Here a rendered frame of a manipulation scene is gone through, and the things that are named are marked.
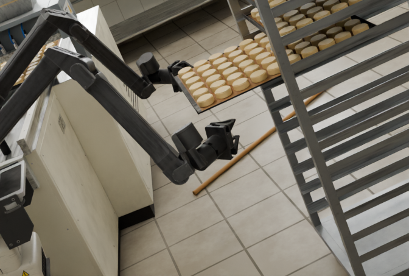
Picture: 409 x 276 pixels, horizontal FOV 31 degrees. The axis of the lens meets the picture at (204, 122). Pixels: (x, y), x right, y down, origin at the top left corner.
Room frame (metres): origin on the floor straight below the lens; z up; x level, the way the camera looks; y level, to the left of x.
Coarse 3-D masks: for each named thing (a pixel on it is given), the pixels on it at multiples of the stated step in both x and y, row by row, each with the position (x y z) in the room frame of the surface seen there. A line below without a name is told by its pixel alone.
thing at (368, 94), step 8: (408, 72) 2.01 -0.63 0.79; (392, 80) 2.00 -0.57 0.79; (400, 80) 2.00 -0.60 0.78; (408, 80) 2.01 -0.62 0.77; (376, 88) 2.00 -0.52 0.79; (384, 88) 2.00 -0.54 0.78; (392, 88) 2.00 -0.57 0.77; (360, 96) 2.00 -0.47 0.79; (368, 96) 2.00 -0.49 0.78; (336, 104) 1.99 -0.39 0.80; (344, 104) 1.99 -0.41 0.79; (352, 104) 1.99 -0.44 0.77; (320, 112) 1.99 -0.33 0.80; (328, 112) 1.99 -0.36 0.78; (336, 112) 1.99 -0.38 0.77; (312, 120) 1.99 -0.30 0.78; (320, 120) 1.99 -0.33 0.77
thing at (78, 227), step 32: (64, 128) 3.08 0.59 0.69; (0, 160) 2.59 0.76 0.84; (32, 160) 2.56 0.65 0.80; (64, 160) 2.84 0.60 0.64; (64, 192) 2.62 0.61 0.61; (96, 192) 3.08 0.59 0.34; (64, 224) 2.56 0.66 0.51; (96, 224) 2.82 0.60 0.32; (64, 256) 2.56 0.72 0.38; (96, 256) 2.59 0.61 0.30
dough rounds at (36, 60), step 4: (48, 44) 3.71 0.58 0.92; (52, 44) 3.66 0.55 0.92; (56, 44) 3.71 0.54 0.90; (44, 48) 3.72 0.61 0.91; (40, 52) 3.60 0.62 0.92; (40, 56) 3.55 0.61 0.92; (32, 60) 3.51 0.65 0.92; (36, 60) 3.48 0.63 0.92; (0, 64) 3.73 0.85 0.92; (4, 64) 3.68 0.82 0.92; (32, 64) 3.44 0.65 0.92; (36, 64) 3.42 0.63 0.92; (28, 68) 3.48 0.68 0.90; (32, 68) 3.37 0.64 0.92; (24, 72) 3.38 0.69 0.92; (28, 72) 3.34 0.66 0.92; (20, 76) 3.32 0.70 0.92; (24, 76) 3.33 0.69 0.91; (20, 80) 3.26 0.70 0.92; (16, 84) 3.25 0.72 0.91
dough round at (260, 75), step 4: (256, 72) 2.05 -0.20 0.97; (260, 72) 2.03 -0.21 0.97; (264, 72) 2.02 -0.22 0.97; (252, 76) 2.03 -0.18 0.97; (256, 76) 2.02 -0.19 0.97; (260, 76) 2.01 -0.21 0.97; (264, 76) 2.01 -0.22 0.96; (252, 80) 2.03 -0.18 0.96; (256, 80) 2.01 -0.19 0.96; (260, 80) 2.01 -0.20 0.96
